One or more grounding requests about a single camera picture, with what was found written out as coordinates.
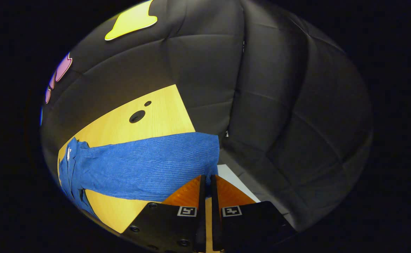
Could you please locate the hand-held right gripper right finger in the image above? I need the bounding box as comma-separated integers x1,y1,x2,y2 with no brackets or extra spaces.
210,174,298,252

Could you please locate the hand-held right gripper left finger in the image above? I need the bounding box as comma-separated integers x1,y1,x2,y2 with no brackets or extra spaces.
120,175,207,253

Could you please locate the blue corduroy shirt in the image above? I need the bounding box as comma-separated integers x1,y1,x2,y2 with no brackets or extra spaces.
58,132,220,220

